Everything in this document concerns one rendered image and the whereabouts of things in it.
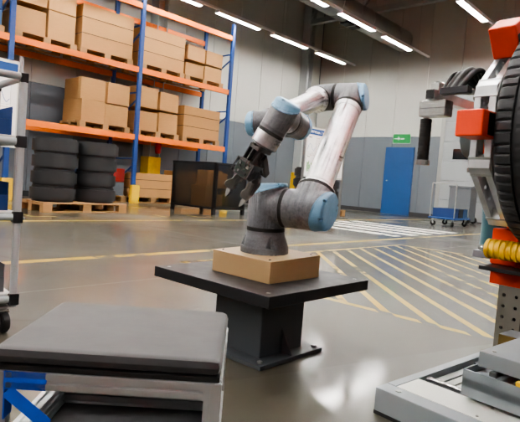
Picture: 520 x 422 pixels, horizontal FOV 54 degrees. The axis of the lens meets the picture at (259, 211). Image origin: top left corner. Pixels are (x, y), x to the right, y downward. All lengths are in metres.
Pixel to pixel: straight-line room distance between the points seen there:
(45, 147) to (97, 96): 3.51
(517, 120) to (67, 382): 1.16
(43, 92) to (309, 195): 10.57
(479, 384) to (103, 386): 1.06
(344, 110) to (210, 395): 1.48
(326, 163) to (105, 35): 9.92
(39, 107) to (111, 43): 2.05
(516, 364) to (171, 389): 0.98
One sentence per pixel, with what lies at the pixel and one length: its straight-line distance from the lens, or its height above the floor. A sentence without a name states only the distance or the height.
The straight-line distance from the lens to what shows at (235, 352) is 2.00.
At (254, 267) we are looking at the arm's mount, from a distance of 1.87.
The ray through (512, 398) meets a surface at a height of 0.13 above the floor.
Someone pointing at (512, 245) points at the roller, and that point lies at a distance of 1.63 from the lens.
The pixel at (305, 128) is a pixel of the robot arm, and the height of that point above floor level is 0.85.
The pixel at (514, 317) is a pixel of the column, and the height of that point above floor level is 0.17.
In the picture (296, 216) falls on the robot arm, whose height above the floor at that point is 0.54.
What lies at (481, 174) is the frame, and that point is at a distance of 1.54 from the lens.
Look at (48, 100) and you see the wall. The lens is 12.20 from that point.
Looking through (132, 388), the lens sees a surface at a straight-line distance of 0.97.
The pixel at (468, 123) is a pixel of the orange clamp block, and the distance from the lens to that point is 1.46.
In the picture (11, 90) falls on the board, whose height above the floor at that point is 1.52.
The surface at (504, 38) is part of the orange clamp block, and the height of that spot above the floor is 1.10.
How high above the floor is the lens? 0.65
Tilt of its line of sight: 3 degrees down
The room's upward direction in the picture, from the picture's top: 4 degrees clockwise
